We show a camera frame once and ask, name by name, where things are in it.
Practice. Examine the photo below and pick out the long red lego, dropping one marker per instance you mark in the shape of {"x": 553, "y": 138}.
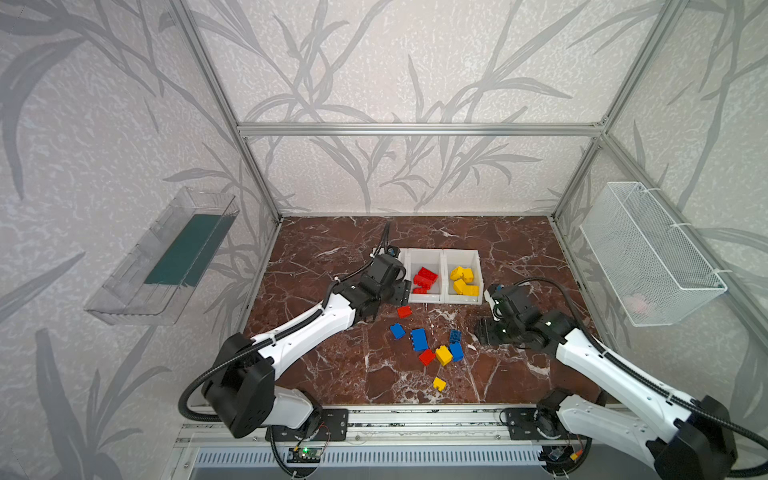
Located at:
{"x": 419, "y": 281}

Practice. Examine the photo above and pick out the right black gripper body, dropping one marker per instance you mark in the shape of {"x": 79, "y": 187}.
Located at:
{"x": 489, "y": 330}

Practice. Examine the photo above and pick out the left white bin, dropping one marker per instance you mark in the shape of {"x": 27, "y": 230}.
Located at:
{"x": 375, "y": 290}

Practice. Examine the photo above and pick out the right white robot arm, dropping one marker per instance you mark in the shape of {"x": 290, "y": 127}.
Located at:
{"x": 677, "y": 435}

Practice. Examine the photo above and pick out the blue lego lower right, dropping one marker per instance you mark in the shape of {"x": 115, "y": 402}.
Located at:
{"x": 456, "y": 351}

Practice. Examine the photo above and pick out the middle white bin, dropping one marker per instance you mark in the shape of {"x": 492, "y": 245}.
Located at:
{"x": 414, "y": 259}

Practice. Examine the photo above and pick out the clear plastic wall shelf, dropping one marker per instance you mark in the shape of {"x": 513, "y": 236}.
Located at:
{"x": 153, "y": 284}

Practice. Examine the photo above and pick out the blue lego left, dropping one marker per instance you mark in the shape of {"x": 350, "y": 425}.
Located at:
{"x": 398, "y": 331}

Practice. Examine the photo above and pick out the pink object in basket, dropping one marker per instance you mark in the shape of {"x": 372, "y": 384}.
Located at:
{"x": 638, "y": 305}

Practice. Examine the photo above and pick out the small blue lego right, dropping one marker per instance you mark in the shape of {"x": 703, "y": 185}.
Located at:
{"x": 455, "y": 337}

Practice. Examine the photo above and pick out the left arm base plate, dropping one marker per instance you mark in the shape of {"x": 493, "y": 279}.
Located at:
{"x": 323, "y": 425}

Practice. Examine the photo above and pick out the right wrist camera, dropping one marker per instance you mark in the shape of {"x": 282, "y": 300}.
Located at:
{"x": 488, "y": 296}

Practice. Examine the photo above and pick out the blue lego stack center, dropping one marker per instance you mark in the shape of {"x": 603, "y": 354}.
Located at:
{"x": 419, "y": 340}

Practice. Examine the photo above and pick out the white wire mesh basket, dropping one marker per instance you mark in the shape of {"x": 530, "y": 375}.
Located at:
{"x": 643, "y": 250}

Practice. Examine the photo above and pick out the white bin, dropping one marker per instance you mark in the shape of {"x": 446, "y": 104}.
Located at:
{"x": 414, "y": 259}
{"x": 453, "y": 258}
{"x": 375, "y": 290}

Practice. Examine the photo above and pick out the aluminium front rail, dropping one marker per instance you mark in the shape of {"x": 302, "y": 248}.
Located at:
{"x": 394, "y": 425}

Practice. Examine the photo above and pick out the right white bin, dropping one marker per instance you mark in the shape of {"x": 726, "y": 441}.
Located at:
{"x": 453, "y": 258}

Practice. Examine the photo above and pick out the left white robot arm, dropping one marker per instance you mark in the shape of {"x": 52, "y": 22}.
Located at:
{"x": 240, "y": 389}

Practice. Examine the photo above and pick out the yellow lego front alone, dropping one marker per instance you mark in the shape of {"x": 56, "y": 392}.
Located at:
{"x": 439, "y": 384}

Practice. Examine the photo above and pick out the small red lego top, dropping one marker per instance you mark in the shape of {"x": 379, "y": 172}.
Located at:
{"x": 404, "y": 312}

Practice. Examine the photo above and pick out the narrow yellow lego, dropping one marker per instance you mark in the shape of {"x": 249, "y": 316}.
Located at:
{"x": 471, "y": 290}

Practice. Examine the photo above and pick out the green circuit board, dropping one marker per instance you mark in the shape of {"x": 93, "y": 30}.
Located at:
{"x": 305, "y": 455}

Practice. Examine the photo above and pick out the right circuit board with wires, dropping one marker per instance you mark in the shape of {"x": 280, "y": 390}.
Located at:
{"x": 561, "y": 461}

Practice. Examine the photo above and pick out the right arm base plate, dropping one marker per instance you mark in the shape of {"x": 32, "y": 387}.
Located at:
{"x": 529, "y": 423}

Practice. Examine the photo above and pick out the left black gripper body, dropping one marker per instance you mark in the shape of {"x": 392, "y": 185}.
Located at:
{"x": 399, "y": 292}

